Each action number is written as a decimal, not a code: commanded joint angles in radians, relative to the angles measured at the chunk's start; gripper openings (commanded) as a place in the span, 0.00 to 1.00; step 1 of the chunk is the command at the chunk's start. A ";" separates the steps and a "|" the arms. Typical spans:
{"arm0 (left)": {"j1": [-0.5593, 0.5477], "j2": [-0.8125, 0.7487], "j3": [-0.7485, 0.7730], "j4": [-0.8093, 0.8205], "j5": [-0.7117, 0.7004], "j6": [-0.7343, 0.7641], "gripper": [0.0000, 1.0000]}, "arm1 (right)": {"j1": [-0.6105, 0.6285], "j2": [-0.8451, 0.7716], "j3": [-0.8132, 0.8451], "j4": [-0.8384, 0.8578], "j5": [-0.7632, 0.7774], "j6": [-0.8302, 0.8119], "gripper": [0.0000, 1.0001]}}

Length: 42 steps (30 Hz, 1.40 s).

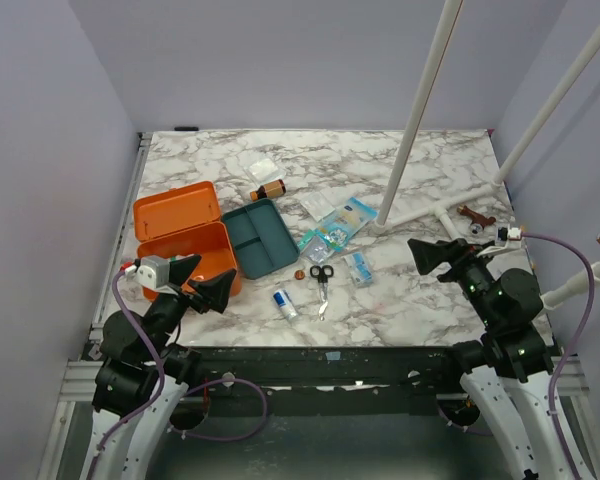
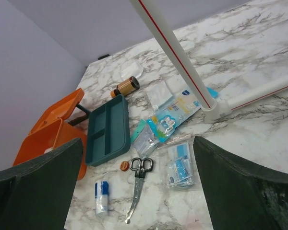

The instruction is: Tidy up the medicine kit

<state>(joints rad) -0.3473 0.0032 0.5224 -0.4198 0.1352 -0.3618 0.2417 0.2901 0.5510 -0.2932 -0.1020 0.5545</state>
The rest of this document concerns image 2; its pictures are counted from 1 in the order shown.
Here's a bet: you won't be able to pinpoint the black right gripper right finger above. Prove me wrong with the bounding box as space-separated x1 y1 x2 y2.
193 136 288 230

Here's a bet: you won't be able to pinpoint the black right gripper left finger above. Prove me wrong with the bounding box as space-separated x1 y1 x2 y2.
0 138 84 230

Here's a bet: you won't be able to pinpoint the alcohol pad packets bag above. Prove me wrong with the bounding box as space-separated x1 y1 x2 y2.
167 142 194 189

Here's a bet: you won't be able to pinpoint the teal-header small packet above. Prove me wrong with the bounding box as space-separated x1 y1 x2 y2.
131 119 159 159

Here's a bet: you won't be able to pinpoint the white-blue dressing pouch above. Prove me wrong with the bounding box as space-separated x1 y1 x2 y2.
156 86 220 120

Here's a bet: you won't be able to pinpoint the brown medicine bottle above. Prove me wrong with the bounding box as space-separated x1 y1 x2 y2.
110 76 140 98

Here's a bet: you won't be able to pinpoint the orange medicine kit box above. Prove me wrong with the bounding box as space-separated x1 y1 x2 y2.
13 88 87 166

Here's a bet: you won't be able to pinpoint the small round orange tin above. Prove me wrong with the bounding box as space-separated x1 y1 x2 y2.
120 161 130 172

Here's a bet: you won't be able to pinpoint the teal divided tray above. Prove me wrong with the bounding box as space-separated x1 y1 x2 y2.
85 95 131 167

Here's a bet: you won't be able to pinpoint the clear gauze pad packet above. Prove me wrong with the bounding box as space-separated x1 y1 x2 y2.
146 81 173 111

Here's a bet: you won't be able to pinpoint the clear plastic packet far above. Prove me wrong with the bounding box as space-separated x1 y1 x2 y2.
121 61 144 80

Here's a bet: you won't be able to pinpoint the white PVC pipe frame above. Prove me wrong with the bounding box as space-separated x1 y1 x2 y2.
130 0 288 120

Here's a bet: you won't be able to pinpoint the black-handled scissors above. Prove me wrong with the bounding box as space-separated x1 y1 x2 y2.
125 157 154 224

